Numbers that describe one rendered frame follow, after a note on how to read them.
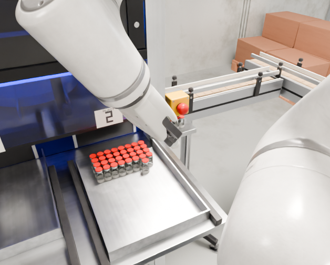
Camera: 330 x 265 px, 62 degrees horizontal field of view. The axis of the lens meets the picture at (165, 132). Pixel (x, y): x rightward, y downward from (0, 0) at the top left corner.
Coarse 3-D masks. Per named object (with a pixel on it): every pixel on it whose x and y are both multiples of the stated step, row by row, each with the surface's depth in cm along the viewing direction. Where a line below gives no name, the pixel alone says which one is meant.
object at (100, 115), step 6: (108, 108) 84; (114, 108) 85; (96, 114) 83; (102, 114) 84; (108, 114) 85; (114, 114) 86; (120, 114) 87; (96, 120) 84; (102, 120) 85; (108, 120) 86; (114, 120) 87; (120, 120) 88; (102, 126) 86
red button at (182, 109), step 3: (180, 105) 93; (183, 105) 93; (186, 105) 93; (177, 108) 94; (180, 108) 93; (183, 108) 93; (186, 108) 94; (177, 111) 95; (180, 111) 93; (183, 111) 94; (186, 111) 94; (180, 114) 94; (183, 114) 95
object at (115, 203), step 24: (168, 168) 86; (96, 192) 78; (120, 192) 78; (144, 192) 78; (168, 192) 78; (192, 192) 75; (96, 216) 67; (120, 216) 71; (144, 216) 71; (168, 216) 71; (192, 216) 67; (120, 240) 65; (144, 240) 63
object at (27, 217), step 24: (0, 168) 86; (24, 168) 86; (0, 192) 78; (24, 192) 78; (48, 192) 78; (0, 216) 71; (24, 216) 71; (48, 216) 71; (0, 240) 65; (24, 240) 61; (48, 240) 65
